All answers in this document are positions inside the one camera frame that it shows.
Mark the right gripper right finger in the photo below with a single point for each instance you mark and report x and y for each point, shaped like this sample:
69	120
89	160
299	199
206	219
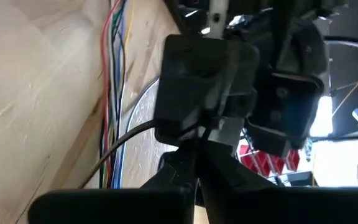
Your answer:
275	207

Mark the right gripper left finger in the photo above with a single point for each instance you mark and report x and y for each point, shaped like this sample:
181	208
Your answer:
120	207

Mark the red storage bins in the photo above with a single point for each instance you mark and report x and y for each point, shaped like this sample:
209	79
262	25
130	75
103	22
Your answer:
259	161

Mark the white plastic bracket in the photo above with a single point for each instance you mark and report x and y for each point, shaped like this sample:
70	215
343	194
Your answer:
217	21

